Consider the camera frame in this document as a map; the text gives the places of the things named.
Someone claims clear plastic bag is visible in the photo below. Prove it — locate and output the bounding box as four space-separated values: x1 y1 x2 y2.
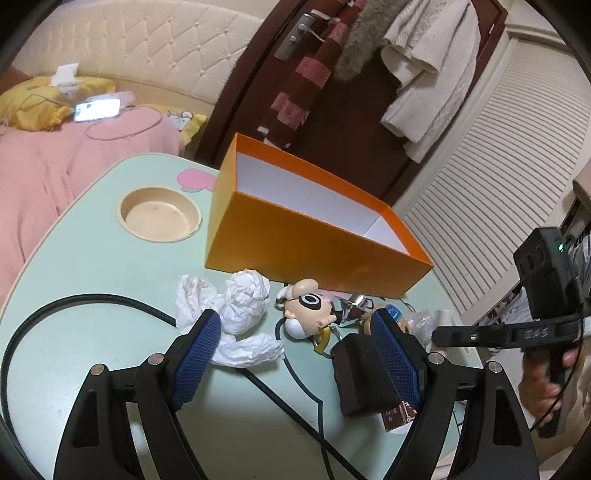
406 311 437 347

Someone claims brown card box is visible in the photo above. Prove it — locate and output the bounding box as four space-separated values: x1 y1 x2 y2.
381 401 417 433

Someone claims white cosmetic tube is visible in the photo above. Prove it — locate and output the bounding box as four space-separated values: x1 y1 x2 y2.
433 309 456 352

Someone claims cartoon figure keychain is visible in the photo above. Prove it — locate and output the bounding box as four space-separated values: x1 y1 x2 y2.
276 278 342 357

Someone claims person's right hand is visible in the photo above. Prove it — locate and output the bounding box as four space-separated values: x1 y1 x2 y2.
518 344 590 425

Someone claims beige round cup holder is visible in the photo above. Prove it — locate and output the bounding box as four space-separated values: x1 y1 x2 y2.
116 186 204 243

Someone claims white slatted radiator cover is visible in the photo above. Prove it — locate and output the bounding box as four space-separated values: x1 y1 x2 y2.
394 35 590 324

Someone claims orange cardboard box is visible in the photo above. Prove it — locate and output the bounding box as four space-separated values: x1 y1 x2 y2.
204 134 433 298

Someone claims pink bed blanket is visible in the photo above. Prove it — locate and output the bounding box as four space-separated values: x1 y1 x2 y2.
1 107 184 304

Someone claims lit smartphone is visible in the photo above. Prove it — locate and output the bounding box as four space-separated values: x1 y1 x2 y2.
73 97 121 122

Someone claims red pink striped scarf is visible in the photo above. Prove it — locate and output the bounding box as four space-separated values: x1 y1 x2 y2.
257 0 367 150

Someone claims white knit sweater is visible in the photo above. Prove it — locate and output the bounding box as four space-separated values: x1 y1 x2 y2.
381 0 481 163

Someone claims yellow pillow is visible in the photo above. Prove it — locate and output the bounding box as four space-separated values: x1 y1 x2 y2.
1 76 116 132

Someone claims cream tufted headboard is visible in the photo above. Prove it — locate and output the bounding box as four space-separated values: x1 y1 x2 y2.
13 1 276 115

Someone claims grey fur collar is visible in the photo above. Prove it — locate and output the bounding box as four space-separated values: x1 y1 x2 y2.
334 0 408 83

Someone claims metal key ring cluster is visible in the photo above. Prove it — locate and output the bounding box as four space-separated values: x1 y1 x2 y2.
335 294 375 326

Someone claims black cable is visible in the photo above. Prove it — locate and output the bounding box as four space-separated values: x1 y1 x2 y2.
0 293 371 480

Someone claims silver door handle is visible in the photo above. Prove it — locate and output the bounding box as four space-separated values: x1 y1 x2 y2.
274 10 331 61

